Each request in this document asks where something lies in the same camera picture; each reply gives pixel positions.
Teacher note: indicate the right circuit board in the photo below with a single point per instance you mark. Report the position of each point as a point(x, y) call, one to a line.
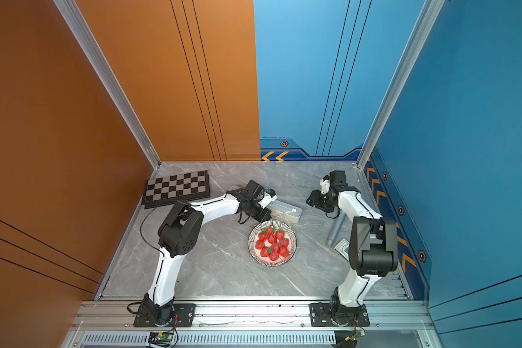
point(352, 338)

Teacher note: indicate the circuit board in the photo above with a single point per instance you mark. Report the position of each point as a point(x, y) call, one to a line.
point(352, 338)
point(163, 339)

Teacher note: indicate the black white chessboard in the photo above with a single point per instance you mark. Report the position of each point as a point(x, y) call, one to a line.
point(167, 190)

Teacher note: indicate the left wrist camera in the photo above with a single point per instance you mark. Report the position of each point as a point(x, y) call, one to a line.
point(269, 196)

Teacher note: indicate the aluminium front rail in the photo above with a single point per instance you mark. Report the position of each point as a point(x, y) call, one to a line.
point(253, 322)

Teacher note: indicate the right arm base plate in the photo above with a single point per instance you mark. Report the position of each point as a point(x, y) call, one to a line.
point(326, 315)

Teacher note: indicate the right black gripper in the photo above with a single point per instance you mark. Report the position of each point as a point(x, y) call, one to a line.
point(315, 195)

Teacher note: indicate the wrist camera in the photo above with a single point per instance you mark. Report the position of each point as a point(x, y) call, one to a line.
point(325, 184)
point(269, 196)

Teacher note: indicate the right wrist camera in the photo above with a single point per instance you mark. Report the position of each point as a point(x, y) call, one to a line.
point(325, 184)

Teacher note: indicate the cream plastic wrap dispenser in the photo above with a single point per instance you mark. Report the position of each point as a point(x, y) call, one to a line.
point(285, 211)

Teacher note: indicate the red strawberries pile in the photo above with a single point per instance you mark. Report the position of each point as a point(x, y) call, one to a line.
point(272, 245)

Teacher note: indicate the striped ceramic plate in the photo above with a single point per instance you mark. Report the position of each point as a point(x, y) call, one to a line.
point(272, 242)

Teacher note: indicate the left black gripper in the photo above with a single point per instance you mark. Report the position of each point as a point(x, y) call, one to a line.
point(264, 217)

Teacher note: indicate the small white box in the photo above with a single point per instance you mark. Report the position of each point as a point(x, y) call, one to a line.
point(342, 248)

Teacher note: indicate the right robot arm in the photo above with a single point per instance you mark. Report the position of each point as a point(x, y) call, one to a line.
point(372, 252)

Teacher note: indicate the left circuit board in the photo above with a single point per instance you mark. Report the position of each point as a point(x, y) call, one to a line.
point(163, 339)

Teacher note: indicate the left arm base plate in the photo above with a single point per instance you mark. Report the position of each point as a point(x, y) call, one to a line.
point(178, 315)

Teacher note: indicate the grey cylindrical marker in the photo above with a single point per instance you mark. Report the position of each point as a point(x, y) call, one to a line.
point(334, 233)

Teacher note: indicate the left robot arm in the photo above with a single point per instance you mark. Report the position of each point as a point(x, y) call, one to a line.
point(178, 235)

